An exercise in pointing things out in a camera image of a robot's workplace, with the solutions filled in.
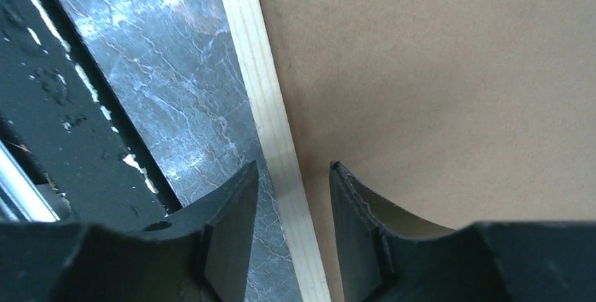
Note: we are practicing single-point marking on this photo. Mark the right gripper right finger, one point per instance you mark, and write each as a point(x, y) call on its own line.
point(386, 253)

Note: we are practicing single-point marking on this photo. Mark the light wooden picture frame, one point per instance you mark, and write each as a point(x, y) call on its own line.
point(255, 58)

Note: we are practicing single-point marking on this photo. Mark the brown hardboard backing board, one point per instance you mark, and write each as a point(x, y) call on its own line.
point(457, 110)

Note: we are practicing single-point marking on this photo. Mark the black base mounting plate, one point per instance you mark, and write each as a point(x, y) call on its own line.
point(62, 121)

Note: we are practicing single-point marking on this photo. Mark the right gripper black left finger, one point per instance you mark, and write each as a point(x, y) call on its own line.
point(200, 253)

